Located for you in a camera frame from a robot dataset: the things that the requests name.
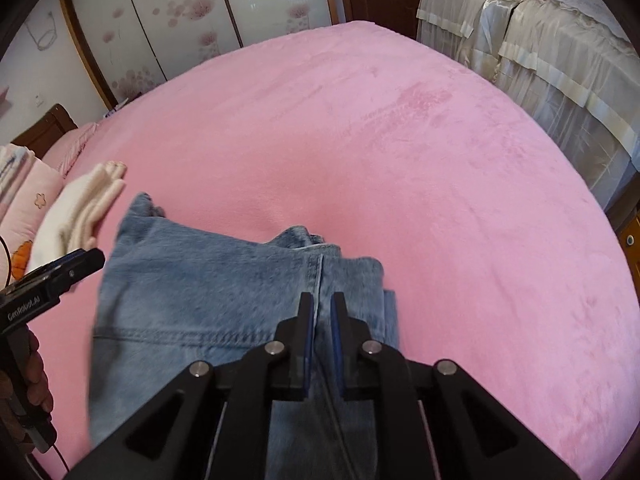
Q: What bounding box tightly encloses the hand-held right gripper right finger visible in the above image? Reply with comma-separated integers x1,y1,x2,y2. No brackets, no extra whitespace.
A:
329,291,581,480

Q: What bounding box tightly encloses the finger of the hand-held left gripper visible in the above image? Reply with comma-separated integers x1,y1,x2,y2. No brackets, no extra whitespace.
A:
47,248,107,294
27,249,93,281

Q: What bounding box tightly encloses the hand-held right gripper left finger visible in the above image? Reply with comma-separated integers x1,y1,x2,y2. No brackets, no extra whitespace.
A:
65,291,317,480

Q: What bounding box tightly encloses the blue denim jacket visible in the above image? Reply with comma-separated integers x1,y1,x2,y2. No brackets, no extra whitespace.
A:
89,191,401,480

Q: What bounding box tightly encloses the person's left hand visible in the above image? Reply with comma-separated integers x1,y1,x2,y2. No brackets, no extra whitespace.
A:
0,331,54,428

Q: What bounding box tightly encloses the folded white fluffy sweater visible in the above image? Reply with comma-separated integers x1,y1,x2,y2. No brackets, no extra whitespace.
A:
25,160,127,274

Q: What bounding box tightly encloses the folded pink floral quilt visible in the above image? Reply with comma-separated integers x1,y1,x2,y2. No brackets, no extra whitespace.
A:
0,144,66,281

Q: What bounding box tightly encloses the plain pink pillow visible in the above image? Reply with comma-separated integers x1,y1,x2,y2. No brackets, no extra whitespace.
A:
42,121,104,177

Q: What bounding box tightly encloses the pink bed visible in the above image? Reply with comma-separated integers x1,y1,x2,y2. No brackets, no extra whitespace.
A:
27,20,640,480

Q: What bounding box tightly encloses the floral sliding door wardrobe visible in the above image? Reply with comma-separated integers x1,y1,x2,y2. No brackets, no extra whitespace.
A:
57,0,346,111

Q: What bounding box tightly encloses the brown wooden cabinet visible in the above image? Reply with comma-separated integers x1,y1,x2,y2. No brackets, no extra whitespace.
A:
605,195,640,311

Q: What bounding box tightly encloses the beige lace covered furniture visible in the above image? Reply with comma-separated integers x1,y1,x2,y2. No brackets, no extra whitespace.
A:
416,0,640,211

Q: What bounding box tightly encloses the black cable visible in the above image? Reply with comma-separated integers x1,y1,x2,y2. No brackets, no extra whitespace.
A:
49,441,69,474
0,234,12,289

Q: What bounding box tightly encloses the hanging wall wire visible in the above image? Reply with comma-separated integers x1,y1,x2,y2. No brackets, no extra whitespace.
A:
22,10,59,54

